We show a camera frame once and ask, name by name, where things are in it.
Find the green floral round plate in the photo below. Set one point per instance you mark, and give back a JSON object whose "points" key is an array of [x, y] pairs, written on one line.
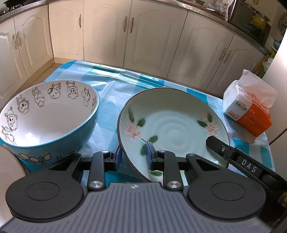
{"points": [[174, 125]]}

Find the printed plastic bag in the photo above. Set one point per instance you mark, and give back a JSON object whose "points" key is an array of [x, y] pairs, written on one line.
{"points": [[224, 9]]}

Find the blue cartoon bowl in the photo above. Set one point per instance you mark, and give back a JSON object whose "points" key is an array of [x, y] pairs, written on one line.
{"points": [[56, 125]]}

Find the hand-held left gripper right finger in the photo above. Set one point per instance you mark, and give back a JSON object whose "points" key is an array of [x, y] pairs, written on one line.
{"points": [[149, 154]]}

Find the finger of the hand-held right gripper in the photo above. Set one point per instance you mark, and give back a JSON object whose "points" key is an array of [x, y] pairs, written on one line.
{"points": [[224, 149]]}

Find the large pink patterned bowl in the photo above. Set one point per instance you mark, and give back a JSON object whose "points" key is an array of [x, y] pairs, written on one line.
{"points": [[9, 179]]}

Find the white kitchen base cabinets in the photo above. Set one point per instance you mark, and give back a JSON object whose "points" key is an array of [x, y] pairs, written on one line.
{"points": [[157, 40]]}

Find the silver refrigerator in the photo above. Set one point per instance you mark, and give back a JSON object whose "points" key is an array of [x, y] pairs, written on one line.
{"points": [[280, 89]]}

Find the steel countertop oven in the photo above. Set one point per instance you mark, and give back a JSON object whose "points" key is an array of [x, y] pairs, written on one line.
{"points": [[248, 15]]}

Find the orange tissue pack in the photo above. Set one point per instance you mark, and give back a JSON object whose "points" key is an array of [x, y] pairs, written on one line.
{"points": [[251, 116]]}

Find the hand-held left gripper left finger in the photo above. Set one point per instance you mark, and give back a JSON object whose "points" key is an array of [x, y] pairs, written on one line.
{"points": [[118, 159]]}

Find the blue checked plastic tablecloth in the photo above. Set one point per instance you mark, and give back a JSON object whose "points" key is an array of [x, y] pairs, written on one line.
{"points": [[112, 89]]}

